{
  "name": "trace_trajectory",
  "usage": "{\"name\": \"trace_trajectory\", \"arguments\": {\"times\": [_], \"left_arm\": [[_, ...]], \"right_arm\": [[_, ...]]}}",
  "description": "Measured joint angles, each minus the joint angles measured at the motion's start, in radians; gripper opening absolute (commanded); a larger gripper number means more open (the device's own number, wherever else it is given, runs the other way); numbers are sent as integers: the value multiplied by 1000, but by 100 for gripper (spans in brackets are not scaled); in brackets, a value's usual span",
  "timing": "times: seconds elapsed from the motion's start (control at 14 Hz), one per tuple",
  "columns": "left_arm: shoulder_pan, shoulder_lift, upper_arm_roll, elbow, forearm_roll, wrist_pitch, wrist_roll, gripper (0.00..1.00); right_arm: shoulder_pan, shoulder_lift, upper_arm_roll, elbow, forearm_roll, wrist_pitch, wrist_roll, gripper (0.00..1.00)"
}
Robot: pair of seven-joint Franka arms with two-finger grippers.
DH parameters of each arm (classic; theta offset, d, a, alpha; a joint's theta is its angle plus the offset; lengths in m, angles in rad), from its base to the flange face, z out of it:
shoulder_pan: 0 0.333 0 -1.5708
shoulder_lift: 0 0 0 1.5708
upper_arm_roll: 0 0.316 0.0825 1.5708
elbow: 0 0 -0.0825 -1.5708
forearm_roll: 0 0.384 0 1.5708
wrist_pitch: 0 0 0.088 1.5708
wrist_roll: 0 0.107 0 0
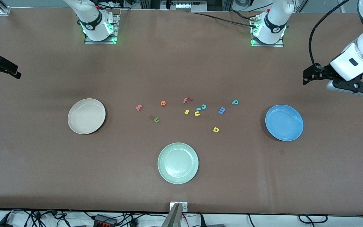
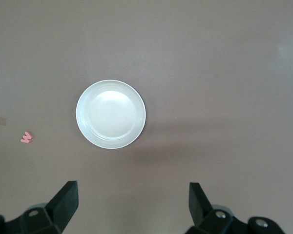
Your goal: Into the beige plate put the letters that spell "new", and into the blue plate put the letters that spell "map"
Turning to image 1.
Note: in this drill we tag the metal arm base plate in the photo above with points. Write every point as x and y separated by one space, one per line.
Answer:
101 42
268 45

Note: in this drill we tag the pink letter w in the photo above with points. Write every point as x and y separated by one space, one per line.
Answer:
139 107

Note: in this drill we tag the aluminium table corner bracket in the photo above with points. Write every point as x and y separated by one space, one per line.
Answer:
4 11

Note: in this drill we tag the blue letter m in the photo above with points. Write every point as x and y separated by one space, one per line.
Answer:
221 110

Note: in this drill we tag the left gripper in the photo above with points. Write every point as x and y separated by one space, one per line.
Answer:
324 71

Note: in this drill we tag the aluminium frame post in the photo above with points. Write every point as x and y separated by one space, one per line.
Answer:
228 3
143 3

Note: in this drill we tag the orange black connector box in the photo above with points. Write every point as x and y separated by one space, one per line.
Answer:
106 220

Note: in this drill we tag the blue plate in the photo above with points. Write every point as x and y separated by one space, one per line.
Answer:
284 123

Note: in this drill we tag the pale green plate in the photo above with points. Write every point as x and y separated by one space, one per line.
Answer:
178 163

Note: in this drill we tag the grey terminal block device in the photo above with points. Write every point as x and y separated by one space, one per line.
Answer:
184 6

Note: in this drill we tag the beige brown plate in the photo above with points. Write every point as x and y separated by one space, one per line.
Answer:
86 116

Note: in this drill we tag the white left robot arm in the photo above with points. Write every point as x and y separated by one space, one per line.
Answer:
273 28

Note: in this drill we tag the black power plug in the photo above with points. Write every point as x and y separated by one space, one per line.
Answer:
134 222

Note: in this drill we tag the aluminium camera pole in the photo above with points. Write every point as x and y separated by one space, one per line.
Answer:
172 219

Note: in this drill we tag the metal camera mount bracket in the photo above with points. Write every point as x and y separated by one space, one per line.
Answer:
184 207

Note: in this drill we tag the teal letter p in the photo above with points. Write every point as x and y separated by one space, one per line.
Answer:
235 101

